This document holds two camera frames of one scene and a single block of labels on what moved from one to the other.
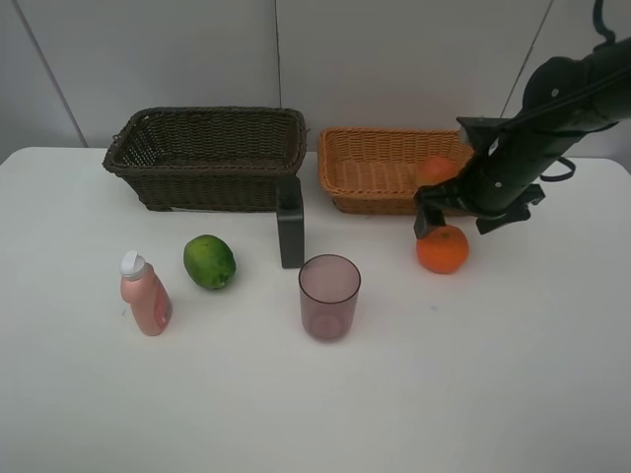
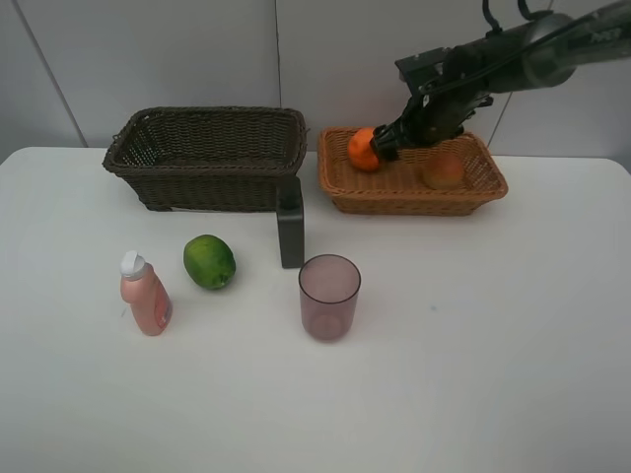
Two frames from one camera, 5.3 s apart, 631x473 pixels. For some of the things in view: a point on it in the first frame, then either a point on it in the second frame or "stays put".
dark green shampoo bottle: (290, 221) stays put
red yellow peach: (436, 169) stays put
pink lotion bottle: (143, 290) stays put
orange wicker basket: (375, 170) stays put
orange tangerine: (444, 250) -> (361, 152)
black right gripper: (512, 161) -> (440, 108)
